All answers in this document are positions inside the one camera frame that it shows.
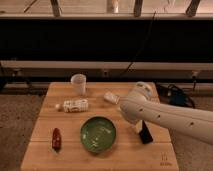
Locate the white plastic bottle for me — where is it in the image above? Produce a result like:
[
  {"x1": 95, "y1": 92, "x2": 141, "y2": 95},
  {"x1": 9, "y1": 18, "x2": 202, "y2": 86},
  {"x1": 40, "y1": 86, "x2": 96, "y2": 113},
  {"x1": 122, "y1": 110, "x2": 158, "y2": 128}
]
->
[{"x1": 55, "y1": 99, "x2": 89, "y2": 113}]

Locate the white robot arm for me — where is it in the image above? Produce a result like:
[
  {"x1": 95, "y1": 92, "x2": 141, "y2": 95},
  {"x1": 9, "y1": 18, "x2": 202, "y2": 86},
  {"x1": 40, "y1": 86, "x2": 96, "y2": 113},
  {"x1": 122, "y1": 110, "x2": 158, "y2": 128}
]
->
[{"x1": 120, "y1": 82, "x2": 213, "y2": 145}]

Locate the black hanging cable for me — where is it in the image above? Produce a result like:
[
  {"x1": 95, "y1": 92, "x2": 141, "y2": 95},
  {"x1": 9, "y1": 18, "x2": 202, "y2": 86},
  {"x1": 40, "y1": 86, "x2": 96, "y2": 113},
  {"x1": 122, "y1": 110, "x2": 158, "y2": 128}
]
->
[{"x1": 119, "y1": 11, "x2": 157, "y2": 78}]

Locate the green ceramic bowl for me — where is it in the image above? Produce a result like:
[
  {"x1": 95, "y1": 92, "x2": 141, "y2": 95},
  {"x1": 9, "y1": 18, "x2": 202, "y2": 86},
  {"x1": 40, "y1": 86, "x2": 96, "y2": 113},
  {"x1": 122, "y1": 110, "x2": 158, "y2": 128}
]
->
[{"x1": 80, "y1": 116, "x2": 116, "y2": 154}]

